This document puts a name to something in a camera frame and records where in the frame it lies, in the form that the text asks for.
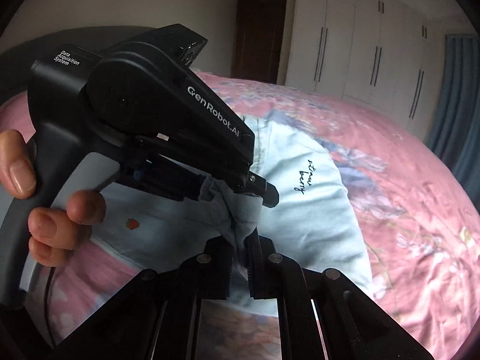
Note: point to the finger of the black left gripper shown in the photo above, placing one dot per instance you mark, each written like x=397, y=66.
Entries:
x=251, y=183
x=155, y=174

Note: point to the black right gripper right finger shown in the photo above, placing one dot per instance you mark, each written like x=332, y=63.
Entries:
x=271, y=275

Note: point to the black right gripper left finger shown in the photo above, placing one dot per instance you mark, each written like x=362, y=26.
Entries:
x=208, y=274

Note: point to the light blue strawberry pants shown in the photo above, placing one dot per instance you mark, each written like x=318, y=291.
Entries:
x=314, y=222

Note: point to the person's left hand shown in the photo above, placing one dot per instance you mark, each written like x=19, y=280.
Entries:
x=55, y=234

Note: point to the pink floral bed quilt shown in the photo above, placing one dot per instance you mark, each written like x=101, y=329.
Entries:
x=419, y=226

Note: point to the dark brown wooden door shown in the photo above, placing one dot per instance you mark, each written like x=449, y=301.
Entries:
x=258, y=39

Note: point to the teal blue curtain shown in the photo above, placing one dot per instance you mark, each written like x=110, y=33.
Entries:
x=454, y=136

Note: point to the white wardrobe with dark handles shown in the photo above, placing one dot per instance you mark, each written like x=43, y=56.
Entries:
x=383, y=54

